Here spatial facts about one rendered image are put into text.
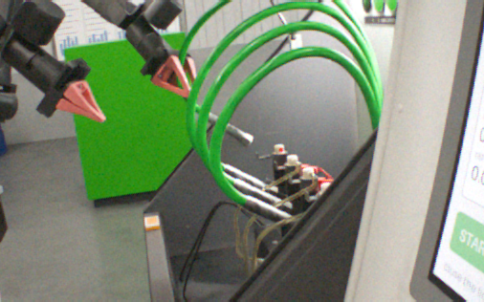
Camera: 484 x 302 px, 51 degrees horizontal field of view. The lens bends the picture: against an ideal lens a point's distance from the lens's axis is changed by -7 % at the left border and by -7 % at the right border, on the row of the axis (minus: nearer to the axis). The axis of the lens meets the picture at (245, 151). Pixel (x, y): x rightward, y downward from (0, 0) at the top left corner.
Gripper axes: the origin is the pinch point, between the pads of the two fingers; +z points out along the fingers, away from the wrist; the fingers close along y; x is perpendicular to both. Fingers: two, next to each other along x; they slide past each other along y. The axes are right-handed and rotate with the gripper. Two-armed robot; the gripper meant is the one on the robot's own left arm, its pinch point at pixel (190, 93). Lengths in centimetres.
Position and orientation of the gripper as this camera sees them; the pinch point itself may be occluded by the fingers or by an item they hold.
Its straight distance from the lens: 102.3
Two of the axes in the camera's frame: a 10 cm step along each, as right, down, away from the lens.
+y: 4.8, -0.4, 8.7
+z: 6.2, 7.2, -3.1
